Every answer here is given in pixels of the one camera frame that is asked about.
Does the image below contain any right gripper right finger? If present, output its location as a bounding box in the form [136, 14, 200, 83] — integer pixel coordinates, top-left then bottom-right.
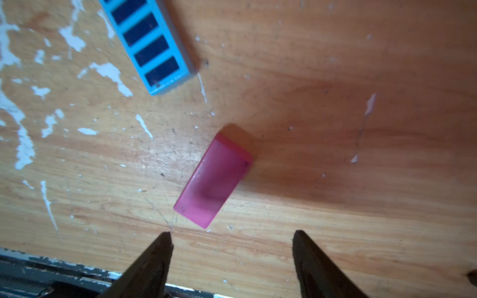
[293, 230, 367, 298]

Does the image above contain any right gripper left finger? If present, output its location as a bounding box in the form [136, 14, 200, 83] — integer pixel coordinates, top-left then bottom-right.
[99, 232, 174, 298]

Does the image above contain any magenta block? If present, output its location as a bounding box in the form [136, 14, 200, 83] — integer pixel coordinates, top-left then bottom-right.
[173, 133, 253, 228]

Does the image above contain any blue striped block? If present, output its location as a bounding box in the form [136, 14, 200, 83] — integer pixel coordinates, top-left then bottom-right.
[99, 0, 196, 96]

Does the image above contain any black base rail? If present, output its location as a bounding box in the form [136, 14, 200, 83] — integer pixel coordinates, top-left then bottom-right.
[0, 247, 232, 298]

